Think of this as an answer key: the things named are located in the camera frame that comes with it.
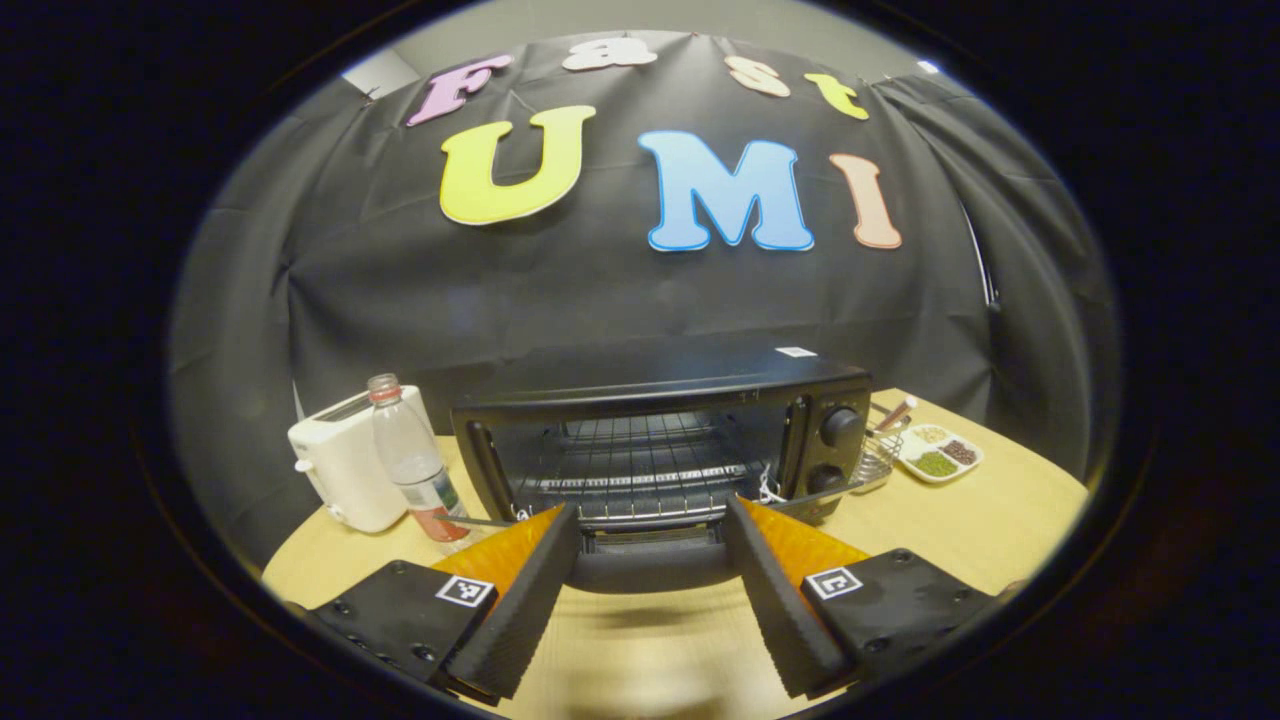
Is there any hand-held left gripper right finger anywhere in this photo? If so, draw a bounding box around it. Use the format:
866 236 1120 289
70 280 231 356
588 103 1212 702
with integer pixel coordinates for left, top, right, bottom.
721 495 998 701

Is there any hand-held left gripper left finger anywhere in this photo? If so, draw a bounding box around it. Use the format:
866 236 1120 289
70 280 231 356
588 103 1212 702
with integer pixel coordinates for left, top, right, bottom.
308 502 584 703

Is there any black electric oven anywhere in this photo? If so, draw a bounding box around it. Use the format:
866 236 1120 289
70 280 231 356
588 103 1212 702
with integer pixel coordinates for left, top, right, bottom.
435 335 898 597

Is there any clear plastic water bottle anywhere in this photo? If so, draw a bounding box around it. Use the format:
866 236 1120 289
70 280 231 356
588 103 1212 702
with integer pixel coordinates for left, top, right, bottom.
365 372 473 547

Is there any white toaster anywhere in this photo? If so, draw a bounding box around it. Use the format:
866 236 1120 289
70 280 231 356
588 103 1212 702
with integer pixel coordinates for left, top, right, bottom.
287 385 437 535

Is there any white divided dish with beans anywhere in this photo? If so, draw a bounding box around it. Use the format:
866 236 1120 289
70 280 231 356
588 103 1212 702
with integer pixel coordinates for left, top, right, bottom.
897 422 985 486

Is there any black backdrop cloth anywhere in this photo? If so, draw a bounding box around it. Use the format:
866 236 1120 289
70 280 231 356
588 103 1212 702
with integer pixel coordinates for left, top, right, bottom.
168 30 1121 571

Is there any metal wire basket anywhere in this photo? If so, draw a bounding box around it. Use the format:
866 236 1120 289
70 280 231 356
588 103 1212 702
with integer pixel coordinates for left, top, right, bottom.
850 402 908 495

